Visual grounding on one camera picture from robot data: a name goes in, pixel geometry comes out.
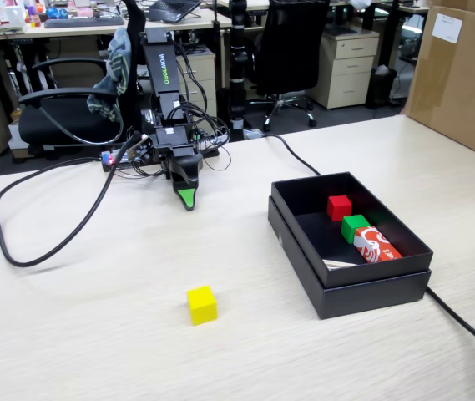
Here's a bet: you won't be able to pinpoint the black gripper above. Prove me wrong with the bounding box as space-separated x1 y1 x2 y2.
153 124 204 212

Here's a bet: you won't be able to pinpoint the yellow cube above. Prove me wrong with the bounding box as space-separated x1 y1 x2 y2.
185 285 218 327

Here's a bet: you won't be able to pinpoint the black cardboard box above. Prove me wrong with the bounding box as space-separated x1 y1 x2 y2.
270 170 435 290
266 195 432 321

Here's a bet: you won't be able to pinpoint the small white storage box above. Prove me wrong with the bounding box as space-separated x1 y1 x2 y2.
7 119 30 152

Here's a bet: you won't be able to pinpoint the large brown cardboard box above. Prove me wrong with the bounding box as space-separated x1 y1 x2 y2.
403 0 475 166

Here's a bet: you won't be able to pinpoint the controller board with red LED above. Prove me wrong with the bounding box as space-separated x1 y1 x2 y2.
100 146 133 173

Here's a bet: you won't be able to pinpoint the beige drawer cabinet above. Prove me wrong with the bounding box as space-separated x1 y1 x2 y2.
176 45 218 123

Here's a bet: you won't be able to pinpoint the black segmented pole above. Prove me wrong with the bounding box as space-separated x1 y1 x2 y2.
227 0 250 142

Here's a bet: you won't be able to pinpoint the black office chair with armrests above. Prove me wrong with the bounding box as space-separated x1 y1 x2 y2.
17 0 149 162

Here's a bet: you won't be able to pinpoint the blue striped towel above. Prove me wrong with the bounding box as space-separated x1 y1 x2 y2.
86 26 133 123

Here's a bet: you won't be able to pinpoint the red cube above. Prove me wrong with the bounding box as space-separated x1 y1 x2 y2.
326 194 353 222

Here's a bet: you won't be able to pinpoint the black laptop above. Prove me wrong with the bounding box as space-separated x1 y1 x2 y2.
142 0 203 24

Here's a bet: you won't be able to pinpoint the black mesh office chair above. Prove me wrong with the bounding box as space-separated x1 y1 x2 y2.
245 0 332 133

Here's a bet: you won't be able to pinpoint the white office desk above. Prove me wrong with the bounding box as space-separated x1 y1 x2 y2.
0 7 235 43

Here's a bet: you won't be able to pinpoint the green cube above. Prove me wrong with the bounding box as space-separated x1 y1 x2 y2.
340 214 372 246

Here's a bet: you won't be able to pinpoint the pale paper slips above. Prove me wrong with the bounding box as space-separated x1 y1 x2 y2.
321 258 360 272

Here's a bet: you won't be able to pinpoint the white three-drawer cabinet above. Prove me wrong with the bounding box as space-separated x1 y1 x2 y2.
306 28 382 111

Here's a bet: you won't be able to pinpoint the orange white printed carton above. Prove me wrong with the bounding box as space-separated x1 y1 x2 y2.
353 225 404 265

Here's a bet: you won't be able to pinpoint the black trash bin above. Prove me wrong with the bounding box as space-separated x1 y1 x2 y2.
365 63 399 110

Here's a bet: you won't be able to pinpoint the white shipping label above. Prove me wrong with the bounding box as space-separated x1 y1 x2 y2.
432 13 464 45

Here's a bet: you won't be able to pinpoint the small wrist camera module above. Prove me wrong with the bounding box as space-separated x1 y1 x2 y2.
126 132 155 165

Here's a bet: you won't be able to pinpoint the thick black cable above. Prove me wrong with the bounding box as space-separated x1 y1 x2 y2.
0 140 136 269
260 132 475 401

